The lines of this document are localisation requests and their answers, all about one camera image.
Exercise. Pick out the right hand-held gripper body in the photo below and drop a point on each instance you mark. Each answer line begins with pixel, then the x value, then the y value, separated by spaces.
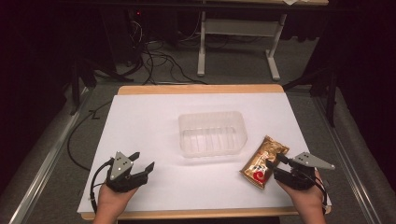
pixel 300 174

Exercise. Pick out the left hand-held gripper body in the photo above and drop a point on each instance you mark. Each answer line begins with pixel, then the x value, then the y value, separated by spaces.
pixel 120 169

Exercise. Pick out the gold snack packet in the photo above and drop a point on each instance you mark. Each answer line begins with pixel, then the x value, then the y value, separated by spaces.
pixel 263 161

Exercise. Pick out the person's right hand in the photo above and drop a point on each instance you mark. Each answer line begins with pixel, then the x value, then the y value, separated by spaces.
pixel 303 199

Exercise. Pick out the person's left hand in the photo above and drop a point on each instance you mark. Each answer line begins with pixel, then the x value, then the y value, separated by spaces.
pixel 115 199

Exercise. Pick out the white table cover sheet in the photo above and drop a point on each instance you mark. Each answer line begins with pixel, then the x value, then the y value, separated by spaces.
pixel 186 174

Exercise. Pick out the clear plastic container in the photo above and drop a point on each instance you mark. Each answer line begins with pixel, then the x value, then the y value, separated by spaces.
pixel 212 134

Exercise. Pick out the black stand legs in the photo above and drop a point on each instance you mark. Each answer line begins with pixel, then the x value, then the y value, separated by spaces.
pixel 82 77
pixel 327 87

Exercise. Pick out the dark computer tower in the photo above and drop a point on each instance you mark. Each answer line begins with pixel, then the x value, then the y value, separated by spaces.
pixel 123 34

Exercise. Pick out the metal floor rail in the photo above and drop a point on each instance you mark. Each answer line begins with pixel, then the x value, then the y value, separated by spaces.
pixel 345 161
pixel 46 161

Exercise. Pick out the white desk frame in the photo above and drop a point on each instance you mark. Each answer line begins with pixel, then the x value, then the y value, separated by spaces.
pixel 239 28

